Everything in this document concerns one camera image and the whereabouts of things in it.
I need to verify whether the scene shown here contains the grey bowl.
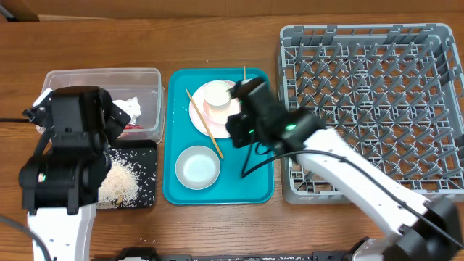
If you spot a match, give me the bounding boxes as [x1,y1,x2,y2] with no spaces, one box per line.
[175,146,220,190]

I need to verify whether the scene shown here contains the red snack wrapper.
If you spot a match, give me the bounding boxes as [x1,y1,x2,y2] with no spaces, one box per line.
[119,123,143,138]

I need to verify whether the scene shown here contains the white napkin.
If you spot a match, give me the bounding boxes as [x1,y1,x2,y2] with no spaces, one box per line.
[113,97,141,124]

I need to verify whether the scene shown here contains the rice food waste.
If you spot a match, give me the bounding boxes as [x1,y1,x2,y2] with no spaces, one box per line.
[96,146,157,210]

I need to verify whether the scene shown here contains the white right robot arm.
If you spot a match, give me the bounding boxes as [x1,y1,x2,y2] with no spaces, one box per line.
[226,77,463,260]

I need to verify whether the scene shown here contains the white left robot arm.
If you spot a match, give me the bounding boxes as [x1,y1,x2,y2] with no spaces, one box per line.
[1,86,131,260]

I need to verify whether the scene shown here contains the grey dishwasher rack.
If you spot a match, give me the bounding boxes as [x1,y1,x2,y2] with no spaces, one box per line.
[278,23,463,202]

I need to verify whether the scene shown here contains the large pink plate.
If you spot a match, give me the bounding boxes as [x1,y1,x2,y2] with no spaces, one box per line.
[188,79,254,140]

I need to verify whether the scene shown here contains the small pink plate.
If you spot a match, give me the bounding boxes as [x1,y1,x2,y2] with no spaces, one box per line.
[204,97,241,125]

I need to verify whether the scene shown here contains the pale green cup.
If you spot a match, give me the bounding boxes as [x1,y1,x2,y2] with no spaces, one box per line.
[203,80,231,111]

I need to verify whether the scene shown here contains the teal serving tray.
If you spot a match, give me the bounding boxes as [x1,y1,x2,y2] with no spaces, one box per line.
[162,67,274,205]

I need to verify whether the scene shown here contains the clear plastic bin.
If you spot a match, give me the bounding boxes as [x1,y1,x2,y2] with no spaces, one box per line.
[42,68,166,144]

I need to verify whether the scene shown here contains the black tray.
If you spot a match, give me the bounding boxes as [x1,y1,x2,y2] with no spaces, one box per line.
[96,139,159,210]

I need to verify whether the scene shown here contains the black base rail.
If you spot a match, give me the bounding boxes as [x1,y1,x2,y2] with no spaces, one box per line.
[110,247,355,261]

